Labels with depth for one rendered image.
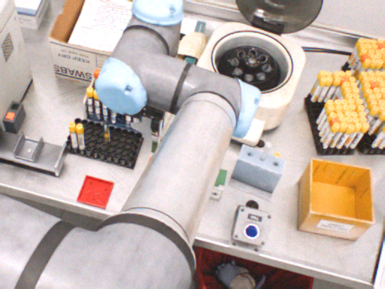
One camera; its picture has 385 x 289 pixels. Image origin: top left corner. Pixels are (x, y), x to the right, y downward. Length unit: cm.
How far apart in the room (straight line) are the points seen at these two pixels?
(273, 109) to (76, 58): 49
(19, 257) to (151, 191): 16
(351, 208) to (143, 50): 72
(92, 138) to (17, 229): 87
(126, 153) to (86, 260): 85
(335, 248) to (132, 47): 71
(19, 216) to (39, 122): 91
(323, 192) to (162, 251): 88
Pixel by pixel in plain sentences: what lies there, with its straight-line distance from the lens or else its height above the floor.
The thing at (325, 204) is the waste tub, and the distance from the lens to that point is 127.
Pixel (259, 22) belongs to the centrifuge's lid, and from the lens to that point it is 140.
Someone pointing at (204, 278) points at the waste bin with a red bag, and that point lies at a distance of 161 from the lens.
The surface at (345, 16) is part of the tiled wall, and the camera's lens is 152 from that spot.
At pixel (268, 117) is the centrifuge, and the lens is 126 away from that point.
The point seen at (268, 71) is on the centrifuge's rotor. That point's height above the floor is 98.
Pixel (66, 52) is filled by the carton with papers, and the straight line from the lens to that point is 130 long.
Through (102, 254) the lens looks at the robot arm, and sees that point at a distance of 40.
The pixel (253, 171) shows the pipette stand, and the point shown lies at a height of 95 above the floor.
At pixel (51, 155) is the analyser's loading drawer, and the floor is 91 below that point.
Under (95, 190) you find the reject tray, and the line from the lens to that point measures 121.
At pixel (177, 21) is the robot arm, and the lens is 77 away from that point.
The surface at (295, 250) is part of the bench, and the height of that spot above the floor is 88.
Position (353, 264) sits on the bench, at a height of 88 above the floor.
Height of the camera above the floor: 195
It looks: 57 degrees down
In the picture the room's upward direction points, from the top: 3 degrees clockwise
